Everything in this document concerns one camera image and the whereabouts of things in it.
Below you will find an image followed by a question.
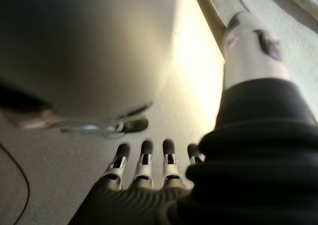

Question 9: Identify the white robot right leg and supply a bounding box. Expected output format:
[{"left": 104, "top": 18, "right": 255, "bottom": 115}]
[{"left": 0, "top": 0, "right": 179, "bottom": 139}]

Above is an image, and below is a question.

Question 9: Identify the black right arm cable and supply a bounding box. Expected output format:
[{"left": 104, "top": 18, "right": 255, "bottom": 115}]
[{"left": 0, "top": 144, "right": 31, "bottom": 225}]

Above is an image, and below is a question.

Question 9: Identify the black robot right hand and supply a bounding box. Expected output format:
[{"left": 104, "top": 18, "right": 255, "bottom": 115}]
[{"left": 68, "top": 10, "right": 318, "bottom": 225}]

